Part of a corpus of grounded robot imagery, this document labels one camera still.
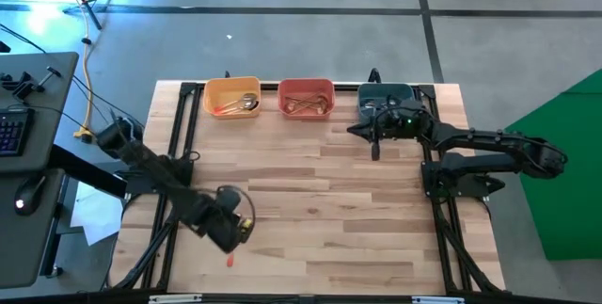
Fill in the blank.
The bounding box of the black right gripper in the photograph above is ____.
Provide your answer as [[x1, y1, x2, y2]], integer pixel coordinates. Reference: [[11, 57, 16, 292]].
[[346, 99, 436, 162]]

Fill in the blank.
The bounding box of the teal plastic bin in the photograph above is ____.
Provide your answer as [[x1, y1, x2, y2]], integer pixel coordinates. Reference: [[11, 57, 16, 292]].
[[356, 82, 418, 124]]

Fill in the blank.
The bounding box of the orange plastic bin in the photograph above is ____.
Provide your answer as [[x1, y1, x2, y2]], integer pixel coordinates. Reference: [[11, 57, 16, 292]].
[[277, 77, 337, 120]]

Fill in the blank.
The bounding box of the silver hinge plate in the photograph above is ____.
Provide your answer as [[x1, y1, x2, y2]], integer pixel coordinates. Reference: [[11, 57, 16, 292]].
[[148, 294, 203, 304], [411, 296, 466, 304]]

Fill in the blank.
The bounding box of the white paper sheet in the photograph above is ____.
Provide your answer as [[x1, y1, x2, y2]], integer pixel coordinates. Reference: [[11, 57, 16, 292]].
[[69, 182, 124, 248]]

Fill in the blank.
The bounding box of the yellow plastic bin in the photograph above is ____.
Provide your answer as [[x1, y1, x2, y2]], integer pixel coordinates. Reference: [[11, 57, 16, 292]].
[[202, 75, 262, 120]]

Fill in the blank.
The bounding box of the black desk support bar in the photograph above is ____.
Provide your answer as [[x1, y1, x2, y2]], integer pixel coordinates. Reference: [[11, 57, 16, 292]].
[[46, 143, 129, 200]]

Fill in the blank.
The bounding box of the black computer mouse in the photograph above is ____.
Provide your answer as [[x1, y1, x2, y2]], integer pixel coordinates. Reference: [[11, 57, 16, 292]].
[[13, 175, 47, 216]]

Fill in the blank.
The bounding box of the green floor mat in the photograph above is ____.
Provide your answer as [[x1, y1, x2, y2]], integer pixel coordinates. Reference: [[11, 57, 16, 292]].
[[511, 68, 602, 262]]

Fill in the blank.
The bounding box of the grey desk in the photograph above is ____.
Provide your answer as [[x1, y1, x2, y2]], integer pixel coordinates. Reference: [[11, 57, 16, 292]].
[[0, 168, 66, 290], [0, 51, 80, 174]]

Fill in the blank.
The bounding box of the black keyboard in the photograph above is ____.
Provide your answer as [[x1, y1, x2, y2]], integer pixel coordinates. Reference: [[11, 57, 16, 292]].
[[0, 107, 35, 158]]

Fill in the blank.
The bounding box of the black clamp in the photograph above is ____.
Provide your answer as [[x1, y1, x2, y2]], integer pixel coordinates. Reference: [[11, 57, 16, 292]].
[[0, 66, 63, 102]]

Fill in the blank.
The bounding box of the black left camera cable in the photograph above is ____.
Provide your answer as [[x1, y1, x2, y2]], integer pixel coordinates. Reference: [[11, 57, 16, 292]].
[[214, 184, 258, 230]]

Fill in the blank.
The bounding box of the black metal table frame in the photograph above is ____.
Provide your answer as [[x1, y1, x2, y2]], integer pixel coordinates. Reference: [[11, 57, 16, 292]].
[[110, 80, 507, 296]]

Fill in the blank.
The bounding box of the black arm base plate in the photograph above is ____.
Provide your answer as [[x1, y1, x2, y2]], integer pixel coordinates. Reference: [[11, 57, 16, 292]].
[[115, 152, 195, 197], [420, 160, 507, 200]]

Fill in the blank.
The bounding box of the yellow power cable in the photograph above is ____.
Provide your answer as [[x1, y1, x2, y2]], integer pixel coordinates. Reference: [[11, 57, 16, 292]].
[[72, 5, 95, 139]]

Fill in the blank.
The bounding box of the black floor cable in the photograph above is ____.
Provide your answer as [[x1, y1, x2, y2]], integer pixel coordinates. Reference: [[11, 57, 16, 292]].
[[70, 75, 142, 129]]

